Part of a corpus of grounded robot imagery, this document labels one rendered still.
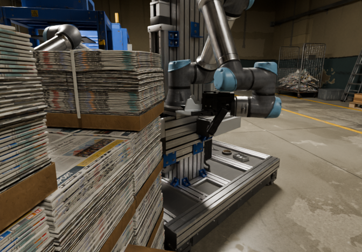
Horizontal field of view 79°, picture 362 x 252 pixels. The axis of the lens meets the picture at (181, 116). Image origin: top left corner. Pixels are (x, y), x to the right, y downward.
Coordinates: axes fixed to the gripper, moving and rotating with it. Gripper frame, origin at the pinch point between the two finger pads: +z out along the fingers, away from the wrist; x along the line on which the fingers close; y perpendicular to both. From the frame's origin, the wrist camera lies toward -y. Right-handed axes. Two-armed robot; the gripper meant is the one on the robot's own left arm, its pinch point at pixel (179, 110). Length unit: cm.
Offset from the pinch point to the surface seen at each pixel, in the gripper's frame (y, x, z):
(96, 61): 17.7, 22.2, 19.7
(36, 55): 19.3, 22.6, 37.8
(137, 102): 6.4, 22.3, 8.4
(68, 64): 16.7, 22.6, 27.9
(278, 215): -85, -64, -60
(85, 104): 5.3, 21.9, 24.4
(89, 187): -5.6, 46.6, 9.4
